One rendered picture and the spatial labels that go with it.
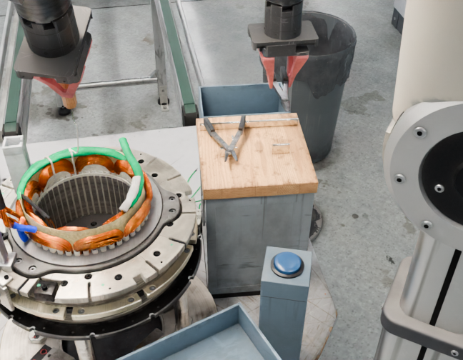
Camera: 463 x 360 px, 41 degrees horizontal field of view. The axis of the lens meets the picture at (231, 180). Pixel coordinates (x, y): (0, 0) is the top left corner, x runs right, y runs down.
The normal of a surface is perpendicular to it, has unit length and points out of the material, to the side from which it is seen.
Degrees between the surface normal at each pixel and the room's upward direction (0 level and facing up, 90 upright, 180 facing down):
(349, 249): 0
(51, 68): 21
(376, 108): 0
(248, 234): 90
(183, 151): 0
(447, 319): 90
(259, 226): 90
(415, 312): 90
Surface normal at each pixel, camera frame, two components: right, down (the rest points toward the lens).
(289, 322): -0.16, 0.65
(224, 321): 0.50, 0.57
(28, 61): 0.05, -0.47
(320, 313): 0.00, -0.76
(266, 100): 0.10, 0.66
